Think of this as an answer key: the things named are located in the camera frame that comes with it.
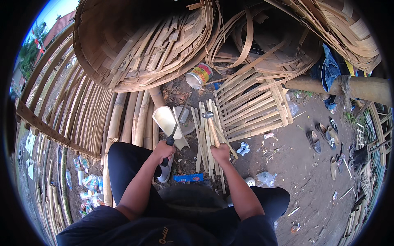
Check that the person's right fingers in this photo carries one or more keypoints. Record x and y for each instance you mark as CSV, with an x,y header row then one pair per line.
x,y
214,148

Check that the bamboo lattice panel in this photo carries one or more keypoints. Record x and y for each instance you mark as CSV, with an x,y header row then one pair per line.
x,y
252,107

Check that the small white plastic cup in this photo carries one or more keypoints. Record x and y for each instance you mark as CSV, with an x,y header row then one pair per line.
x,y
268,135

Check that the person's right hand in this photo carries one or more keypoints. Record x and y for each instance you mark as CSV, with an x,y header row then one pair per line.
x,y
221,153

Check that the thick wooden log beam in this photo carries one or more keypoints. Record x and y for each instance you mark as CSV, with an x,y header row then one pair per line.
x,y
366,87

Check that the person's legs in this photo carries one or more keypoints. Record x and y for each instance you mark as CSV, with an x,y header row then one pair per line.
x,y
126,172

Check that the split pale bamboo section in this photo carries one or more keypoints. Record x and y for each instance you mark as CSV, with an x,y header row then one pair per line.
x,y
164,121

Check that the stack of thick bamboo poles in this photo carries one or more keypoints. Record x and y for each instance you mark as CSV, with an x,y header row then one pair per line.
x,y
117,123

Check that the bundle of bamboo slats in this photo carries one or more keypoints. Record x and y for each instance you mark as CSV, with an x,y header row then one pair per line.
x,y
201,144

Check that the large woven bamboo basket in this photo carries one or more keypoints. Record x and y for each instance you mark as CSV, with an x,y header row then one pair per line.
x,y
138,46

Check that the tan flat sandal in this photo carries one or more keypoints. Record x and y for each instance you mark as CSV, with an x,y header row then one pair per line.
x,y
333,168

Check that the bamboo frame rack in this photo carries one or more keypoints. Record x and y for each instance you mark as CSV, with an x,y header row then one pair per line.
x,y
369,172

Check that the crumpled white blue plastic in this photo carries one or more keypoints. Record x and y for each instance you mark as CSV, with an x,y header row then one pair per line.
x,y
243,148

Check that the person's left fingers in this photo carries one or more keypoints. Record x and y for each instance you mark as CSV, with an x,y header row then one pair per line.
x,y
171,149

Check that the yellow red tin can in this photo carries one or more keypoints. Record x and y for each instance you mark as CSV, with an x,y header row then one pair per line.
x,y
199,75

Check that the black round seat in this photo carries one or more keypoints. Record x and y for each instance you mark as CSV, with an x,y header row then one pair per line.
x,y
190,196

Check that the person's body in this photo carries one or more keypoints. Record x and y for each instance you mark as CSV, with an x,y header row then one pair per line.
x,y
172,229

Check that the heap of plastic bottle litter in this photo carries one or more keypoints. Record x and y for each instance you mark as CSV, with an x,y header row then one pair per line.
x,y
89,187

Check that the person's left hand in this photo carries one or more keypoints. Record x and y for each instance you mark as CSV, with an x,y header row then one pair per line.
x,y
162,151

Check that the black striped sandal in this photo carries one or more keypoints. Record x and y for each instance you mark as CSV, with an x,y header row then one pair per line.
x,y
333,124

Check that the heap of coiled bamboo strips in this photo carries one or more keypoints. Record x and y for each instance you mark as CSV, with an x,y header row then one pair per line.
x,y
246,40

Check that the clear plastic bag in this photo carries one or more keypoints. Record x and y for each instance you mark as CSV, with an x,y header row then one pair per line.
x,y
266,178

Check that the curved bamboo slat fence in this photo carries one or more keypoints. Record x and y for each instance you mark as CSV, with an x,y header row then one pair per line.
x,y
77,110

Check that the blue denim jeans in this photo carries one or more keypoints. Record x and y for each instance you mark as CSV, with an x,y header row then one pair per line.
x,y
329,69

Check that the blue snack wrapper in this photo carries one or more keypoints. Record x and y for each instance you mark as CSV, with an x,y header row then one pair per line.
x,y
188,177

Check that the red roofed building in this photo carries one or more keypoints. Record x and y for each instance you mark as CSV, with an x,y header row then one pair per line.
x,y
60,26

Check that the pile of thin bamboo sticks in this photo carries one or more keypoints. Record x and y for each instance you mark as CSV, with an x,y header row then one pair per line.
x,y
52,203

